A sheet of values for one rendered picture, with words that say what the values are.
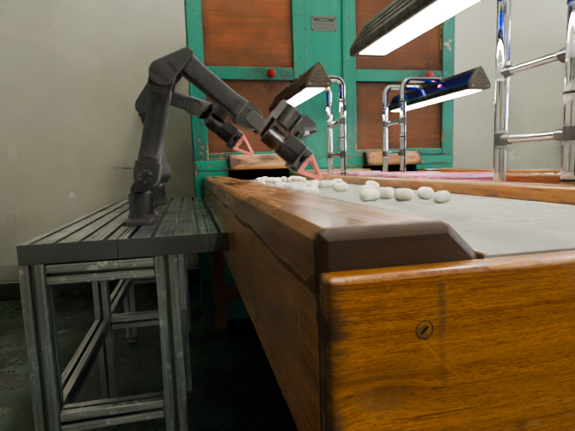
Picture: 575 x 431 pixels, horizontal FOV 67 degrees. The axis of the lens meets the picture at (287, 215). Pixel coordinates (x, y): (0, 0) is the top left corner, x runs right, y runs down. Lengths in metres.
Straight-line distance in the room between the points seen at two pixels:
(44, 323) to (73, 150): 2.19
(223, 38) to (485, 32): 2.32
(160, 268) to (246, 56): 1.42
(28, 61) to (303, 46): 1.76
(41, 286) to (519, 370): 0.83
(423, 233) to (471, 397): 0.11
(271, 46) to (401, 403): 2.00
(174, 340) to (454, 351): 0.74
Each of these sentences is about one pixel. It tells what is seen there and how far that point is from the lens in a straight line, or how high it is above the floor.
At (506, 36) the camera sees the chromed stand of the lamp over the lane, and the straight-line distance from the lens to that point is 0.91.
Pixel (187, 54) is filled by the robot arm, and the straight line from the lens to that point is 1.18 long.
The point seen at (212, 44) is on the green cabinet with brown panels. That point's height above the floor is 1.37.
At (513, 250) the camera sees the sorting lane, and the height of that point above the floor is 0.74.
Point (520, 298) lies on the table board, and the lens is 0.32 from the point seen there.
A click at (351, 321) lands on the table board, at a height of 0.71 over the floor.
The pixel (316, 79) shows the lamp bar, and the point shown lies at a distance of 1.37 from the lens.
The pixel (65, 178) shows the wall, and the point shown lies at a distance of 3.11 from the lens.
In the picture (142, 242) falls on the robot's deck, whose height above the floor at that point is 0.66.
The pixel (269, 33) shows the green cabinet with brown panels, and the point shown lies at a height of 1.42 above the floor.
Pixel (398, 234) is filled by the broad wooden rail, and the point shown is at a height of 0.76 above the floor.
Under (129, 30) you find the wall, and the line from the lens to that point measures 3.15.
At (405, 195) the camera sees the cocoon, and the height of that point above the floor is 0.75.
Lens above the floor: 0.81
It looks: 7 degrees down
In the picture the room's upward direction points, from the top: 2 degrees counter-clockwise
